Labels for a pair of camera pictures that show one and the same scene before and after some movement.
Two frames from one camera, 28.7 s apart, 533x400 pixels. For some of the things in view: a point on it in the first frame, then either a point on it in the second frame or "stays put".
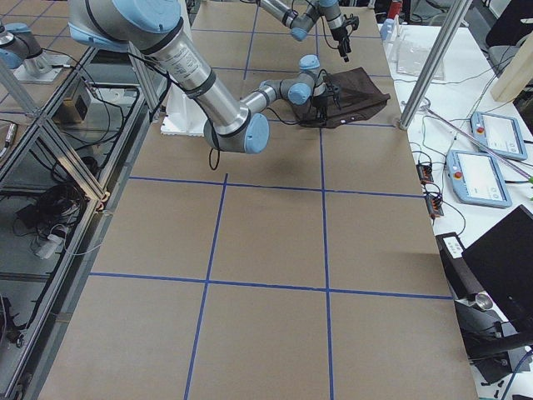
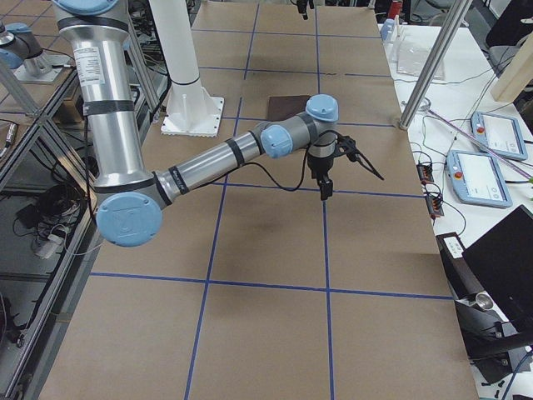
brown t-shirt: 360,99 to 283,107
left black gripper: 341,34 to 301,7
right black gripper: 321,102 to 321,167
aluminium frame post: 435,62 stays put
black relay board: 425,172 stays put
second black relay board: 434,206 stays put
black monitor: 502,261 stays put
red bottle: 395,8 stays put
